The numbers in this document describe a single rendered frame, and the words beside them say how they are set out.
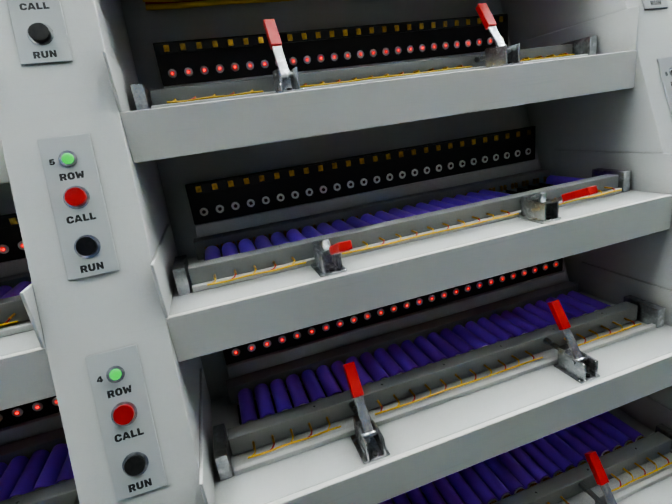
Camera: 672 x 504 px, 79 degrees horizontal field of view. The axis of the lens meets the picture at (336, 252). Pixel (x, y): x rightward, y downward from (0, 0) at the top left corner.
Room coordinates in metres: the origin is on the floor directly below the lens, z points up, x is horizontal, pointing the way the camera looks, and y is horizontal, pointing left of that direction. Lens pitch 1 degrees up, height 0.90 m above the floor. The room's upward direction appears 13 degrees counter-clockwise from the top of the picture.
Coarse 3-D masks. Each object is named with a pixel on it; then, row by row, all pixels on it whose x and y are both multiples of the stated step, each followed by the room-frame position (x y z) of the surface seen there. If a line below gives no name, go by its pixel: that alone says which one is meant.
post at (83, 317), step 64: (0, 0) 0.34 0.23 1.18; (64, 0) 0.36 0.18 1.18; (0, 64) 0.34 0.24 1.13; (64, 64) 0.35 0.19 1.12; (128, 64) 0.49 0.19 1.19; (0, 128) 0.34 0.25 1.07; (64, 128) 0.35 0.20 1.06; (128, 192) 0.36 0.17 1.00; (128, 256) 0.36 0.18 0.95; (64, 320) 0.34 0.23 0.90; (128, 320) 0.35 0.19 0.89; (64, 384) 0.34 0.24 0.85; (192, 384) 0.43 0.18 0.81; (192, 448) 0.36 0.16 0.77
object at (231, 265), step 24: (528, 192) 0.52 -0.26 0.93; (552, 192) 0.53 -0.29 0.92; (432, 216) 0.48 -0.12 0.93; (456, 216) 0.49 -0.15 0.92; (480, 216) 0.50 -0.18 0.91; (504, 216) 0.49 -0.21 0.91; (312, 240) 0.45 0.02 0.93; (336, 240) 0.45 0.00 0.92; (360, 240) 0.46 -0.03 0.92; (384, 240) 0.46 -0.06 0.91; (192, 264) 0.42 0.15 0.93; (216, 264) 0.42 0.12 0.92; (240, 264) 0.43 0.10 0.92; (264, 264) 0.43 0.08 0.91
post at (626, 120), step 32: (512, 0) 0.68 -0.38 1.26; (544, 0) 0.62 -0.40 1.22; (576, 0) 0.57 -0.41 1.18; (608, 0) 0.53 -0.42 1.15; (640, 0) 0.52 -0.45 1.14; (512, 32) 0.70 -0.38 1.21; (544, 32) 0.64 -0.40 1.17; (640, 32) 0.52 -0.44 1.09; (640, 64) 0.51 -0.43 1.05; (608, 96) 0.56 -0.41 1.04; (640, 96) 0.52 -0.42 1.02; (544, 128) 0.68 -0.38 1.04; (576, 128) 0.62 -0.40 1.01; (608, 128) 0.57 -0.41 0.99; (640, 128) 0.53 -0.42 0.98; (544, 160) 0.70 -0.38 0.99; (576, 256) 0.68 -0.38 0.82; (608, 256) 0.62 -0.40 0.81; (640, 256) 0.57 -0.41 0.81
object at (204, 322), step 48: (384, 192) 0.60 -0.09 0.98; (624, 192) 0.55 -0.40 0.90; (432, 240) 0.47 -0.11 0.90; (480, 240) 0.45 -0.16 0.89; (528, 240) 0.46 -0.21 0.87; (576, 240) 0.48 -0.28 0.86; (624, 240) 0.51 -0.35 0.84; (240, 288) 0.41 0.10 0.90; (288, 288) 0.39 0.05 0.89; (336, 288) 0.41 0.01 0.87; (384, 288) 0.42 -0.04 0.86; (432, 288) 0.44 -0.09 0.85; (192, 336) 0.37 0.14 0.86; (240, 336) 0.39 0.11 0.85
